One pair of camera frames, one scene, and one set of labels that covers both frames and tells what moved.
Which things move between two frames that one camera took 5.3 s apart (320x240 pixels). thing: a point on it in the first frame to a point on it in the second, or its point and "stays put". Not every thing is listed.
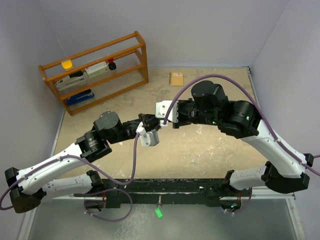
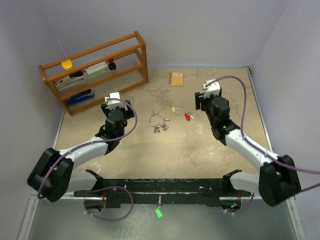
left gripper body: (146, 122) to (125, 116)
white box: (97, 69) stays put
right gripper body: (188, 112) to (208, 101)
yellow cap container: (67, 65) stays put
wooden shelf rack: (97, 72) stays put
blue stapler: (87, 94) stays put
